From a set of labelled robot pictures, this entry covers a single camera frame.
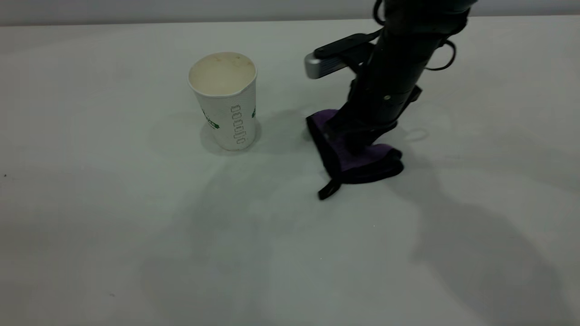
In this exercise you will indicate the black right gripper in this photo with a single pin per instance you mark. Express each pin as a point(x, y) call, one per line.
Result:
point(380, 106)

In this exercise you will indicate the purple cloth with black trim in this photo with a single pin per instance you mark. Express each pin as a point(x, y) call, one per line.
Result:
point(362, 167)

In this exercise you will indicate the white paper coffee cup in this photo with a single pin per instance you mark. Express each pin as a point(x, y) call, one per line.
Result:
point(226, 104)

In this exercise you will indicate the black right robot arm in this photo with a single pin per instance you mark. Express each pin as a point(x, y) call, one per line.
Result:
point(408, 40)

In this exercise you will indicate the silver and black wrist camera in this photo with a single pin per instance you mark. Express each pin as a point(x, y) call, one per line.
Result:
point(331, 59)

